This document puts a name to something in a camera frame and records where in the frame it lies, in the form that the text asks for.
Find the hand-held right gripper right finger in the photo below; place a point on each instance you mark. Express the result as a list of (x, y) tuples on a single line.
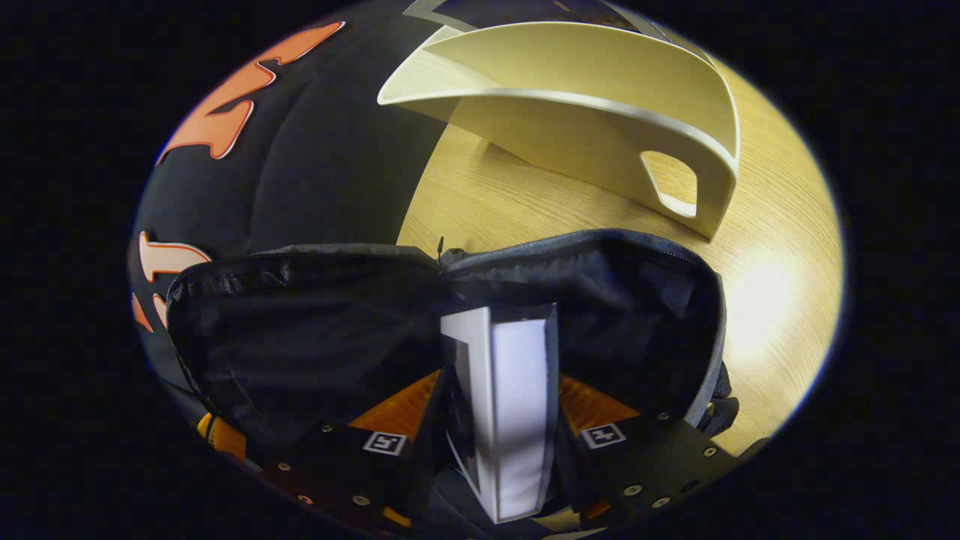
[(660, 457)]

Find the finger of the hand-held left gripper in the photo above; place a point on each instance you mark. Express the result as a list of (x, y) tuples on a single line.
[(225, 439)]

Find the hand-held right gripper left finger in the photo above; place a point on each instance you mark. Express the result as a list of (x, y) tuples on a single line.
[(337, 465)]

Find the grey schoolbag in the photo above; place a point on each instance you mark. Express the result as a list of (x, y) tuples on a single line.
[(315, 322)]

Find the portrait cover book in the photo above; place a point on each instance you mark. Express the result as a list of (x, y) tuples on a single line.
[(517, 405)]

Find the white plastic bookshelf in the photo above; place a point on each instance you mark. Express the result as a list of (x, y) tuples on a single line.
[(600, 127)]

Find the black backdrop cloth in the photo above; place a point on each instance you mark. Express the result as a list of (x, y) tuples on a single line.
[(322, 157)]

